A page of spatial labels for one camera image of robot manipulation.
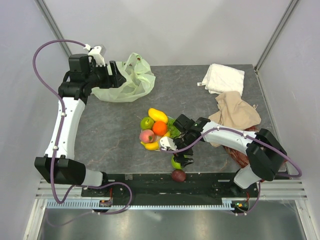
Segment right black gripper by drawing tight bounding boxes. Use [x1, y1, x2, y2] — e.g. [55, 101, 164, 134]
[169, 132, 195, 167]

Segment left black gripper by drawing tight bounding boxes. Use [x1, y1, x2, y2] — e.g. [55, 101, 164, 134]
[85, 61, 126, 89]

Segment dark red fake fruit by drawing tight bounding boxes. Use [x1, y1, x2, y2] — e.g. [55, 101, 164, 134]
[171, 169, 187, 182]

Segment green fake grapes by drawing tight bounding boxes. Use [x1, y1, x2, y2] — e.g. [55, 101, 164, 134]
[167, 118, 181, 138]

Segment yellow fake banana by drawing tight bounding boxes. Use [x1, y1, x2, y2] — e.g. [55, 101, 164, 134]
[140, 131, 171, 151]

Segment orange fake fruit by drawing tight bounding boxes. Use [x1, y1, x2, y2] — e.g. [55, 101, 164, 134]
[152, 121, 168, 136]

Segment pink fake peach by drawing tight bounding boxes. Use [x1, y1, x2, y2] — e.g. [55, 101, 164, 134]
[139, 129, 156, 144]

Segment light green plastic bag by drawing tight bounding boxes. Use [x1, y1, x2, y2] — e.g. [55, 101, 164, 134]
[92, 52, 156, 103]

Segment yellow fake mango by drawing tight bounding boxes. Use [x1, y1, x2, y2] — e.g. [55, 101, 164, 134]
[148, 108, 169, 124]

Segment green fake apple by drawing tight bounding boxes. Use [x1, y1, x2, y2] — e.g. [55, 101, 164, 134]
[171, 156, 182, 170]
[140, 116, 155, 130]

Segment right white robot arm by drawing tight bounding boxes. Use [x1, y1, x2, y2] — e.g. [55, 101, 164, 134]
[172, 114, 287, 197]

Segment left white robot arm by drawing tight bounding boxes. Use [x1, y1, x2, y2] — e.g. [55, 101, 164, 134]
[34, 53, 126, 197]

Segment beige and blue plate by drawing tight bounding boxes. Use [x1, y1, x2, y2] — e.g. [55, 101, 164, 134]
[141, 116, 176, 152]

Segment red plaid cloth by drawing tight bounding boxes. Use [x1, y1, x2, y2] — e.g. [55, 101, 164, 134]
[223, 125, 286, 171]

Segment beige crumpled cloth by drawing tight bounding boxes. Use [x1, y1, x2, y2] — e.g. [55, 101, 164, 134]
[208, 91, 262, 130]

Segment white folded towel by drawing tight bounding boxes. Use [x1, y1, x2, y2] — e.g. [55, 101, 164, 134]
[201, 63, 245, 96]

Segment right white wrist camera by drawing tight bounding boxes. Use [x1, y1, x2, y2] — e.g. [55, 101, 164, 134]
[159, 136, 177, 151]

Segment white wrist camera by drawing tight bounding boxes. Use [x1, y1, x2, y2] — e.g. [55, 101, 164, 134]
[159, 136, 177, 151]
[83, 44, 106, 67]

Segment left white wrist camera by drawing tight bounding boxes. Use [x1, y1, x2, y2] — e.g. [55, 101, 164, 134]
[83, 44, 106, 67]

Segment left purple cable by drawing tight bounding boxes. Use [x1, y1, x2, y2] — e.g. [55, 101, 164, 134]
[32, 39, 91, 205]

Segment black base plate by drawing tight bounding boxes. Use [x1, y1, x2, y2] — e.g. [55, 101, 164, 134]
[81, 172, 258, 206]

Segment light blue cable duct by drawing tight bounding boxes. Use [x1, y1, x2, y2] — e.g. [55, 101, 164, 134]
[46, 199, 236, 211]

